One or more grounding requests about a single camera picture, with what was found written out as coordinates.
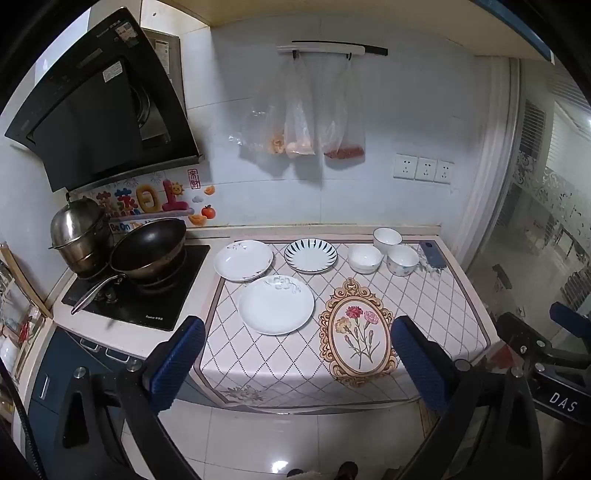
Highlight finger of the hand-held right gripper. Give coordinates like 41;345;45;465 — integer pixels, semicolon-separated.
496;312;557;367
549;302;591;335

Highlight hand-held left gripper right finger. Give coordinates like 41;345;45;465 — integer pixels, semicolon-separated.
391;316;544;480

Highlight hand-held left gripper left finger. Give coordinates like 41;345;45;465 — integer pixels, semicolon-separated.
53;315;207;480

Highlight white bowl with blue pattern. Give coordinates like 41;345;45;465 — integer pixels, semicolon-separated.
386;244;420;277

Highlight large white plate grey flower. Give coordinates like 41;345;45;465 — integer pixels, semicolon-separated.
238;275;315;335

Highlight wide white bowl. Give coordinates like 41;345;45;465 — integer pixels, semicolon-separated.
347;244;384;275

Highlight white plate with dark sprig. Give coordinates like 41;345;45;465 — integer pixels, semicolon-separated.
213;240;274;282

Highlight plain white bowl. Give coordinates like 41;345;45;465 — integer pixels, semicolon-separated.
373;227;403;255

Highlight blue striped plate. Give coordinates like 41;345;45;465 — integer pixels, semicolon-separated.
283;239;338;275

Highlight black glass cooktop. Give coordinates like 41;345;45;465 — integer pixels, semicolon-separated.
61;244;211;332

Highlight diamond pattern floral tablecloth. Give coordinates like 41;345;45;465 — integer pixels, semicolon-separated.
199;239;491;409

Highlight glass sliding door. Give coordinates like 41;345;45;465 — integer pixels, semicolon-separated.
465;60;591;333

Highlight blue smartphone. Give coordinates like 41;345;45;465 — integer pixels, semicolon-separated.
419;241;448;270

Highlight blue base cabinet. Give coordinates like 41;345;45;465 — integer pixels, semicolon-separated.
28;323;155;462

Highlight stainless steel steamer pot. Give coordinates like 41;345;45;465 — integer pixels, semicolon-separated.
48;191;115;278

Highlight wooden board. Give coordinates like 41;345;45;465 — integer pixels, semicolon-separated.
0;244;54;320

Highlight clear plastic bag red contents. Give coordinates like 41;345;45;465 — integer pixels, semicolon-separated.
322;58;366;160

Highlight clear plastic bag orange contents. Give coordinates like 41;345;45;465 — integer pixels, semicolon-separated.
228;60;291;158

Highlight black range hood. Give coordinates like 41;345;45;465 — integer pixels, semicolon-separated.
4;7;206;192

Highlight clear plastic bag pale contents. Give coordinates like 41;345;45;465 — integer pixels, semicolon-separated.
283;58;318;158

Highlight dark wok with steel handle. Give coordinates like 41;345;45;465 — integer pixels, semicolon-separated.
71;218;188;315

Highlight colourful wall stickers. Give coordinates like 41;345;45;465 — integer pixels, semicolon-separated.
82;168;218;232

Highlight wall hook rail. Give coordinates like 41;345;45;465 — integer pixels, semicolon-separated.
277;41;389;59

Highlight wooden wall cabinet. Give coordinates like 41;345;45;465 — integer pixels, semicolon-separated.
210;0;557;62

